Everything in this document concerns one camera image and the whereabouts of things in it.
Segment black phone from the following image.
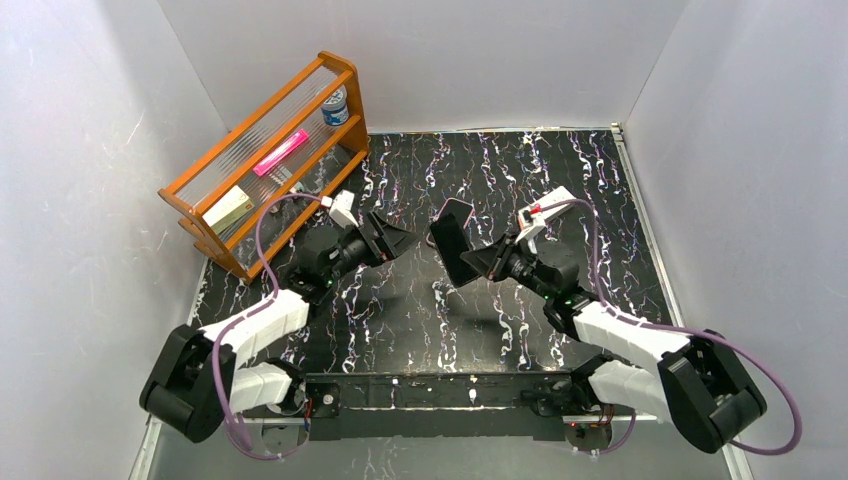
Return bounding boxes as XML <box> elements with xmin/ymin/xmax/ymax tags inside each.
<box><xmin>430</xmin><ymin>214</ymin><xmax>480</xmax><ymax>288</ymax></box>

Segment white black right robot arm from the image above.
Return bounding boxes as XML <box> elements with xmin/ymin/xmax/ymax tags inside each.
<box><xmin>458</xmin><ymin>234</ymin><xmax>767</xmax><ymax>453</ymax></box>

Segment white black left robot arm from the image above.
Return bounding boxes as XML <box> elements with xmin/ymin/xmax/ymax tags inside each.
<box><xmin>139</xmin><ymin>212</ymin><xmax>417</xmax><ymax>446</ymax></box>

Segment phone in pink case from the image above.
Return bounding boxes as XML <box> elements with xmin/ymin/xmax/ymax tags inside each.
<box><xmin>436</xmin><ymin>197</ymin><xmax>475</xmax><ymax>228</ymax></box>

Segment white red box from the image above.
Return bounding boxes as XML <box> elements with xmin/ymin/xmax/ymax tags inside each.
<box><xmin>537</xmin><ymin>186</ymin><xmax>575</xmax><ymax>221</ymax></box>

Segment pink flat box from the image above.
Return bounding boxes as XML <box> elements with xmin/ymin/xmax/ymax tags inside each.
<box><xmin>253</xmin><ymin>129</ymin><xmax>310</xmax><ymax>176</ymax></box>

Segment white blue round jar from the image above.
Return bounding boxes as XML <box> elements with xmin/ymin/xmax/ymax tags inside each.
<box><xmin>320</xmin><ymin>86</ymin><xmax>349</xmax><ymax>127</ymax></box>

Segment orange wooden shelf rack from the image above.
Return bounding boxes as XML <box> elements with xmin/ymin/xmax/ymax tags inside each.
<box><xmin>159</xmin><ymin>51</ymin><xmax>369</xmax><ymax>283</ymax></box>

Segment cream green box on shelf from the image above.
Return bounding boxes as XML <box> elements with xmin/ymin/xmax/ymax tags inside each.
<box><xmin>203</xmin><ymin>186</ymin><xmax>254</xmax><ymax>234</ymax></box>

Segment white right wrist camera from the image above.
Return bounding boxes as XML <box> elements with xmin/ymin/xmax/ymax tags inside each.
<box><xmin>516</xmin><ymin>204</ymin><xmax>547</xmax><ymax>243</ymax></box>

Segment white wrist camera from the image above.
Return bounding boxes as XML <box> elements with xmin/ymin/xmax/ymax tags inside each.
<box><xmin>320</xmin><ymin>190</ymin><xmax>359</xmax><ymax>228</ymax></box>
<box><xmin>516</xmin><ymin>204</ymin><xmax>547</xmax><ymax>243</ymax></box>

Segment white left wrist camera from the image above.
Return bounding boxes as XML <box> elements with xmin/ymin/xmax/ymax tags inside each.
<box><xmin>320</xmin><ymin>190</ymin><xmax>359</xmax><ymax>228</ymax></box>

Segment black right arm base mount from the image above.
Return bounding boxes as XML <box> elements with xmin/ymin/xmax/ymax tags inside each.
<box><xmin>519</xmin><ymin>380</ymin><xmax>584</xmax><ymax>418</ymax></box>

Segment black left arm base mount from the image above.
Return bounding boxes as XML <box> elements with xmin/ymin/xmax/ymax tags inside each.
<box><xmin>305</xmin><ymin>380</ymin><xmax>341</xmax><ymax>419</ymax></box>

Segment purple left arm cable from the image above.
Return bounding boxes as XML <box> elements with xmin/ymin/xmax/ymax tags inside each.
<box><xmin>210</xmin><ymin>192</ymin><xmax>333</xmax><ymax>462</ymax></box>

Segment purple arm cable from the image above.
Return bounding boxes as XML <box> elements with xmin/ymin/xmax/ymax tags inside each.
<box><xmin>210</xmin><ymin>192</ymin><xmax>333</xmax><ymax>462</ymax></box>
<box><xmin>539</xmin><ymin>197</ymin><xmax>804</xmax><ymax>457</ymax></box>

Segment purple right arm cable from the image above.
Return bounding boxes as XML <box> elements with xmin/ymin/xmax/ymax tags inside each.
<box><xmin>539</xmin><ymin>197</ymin><xmax>804</xmax><ymax>457</ymax></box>

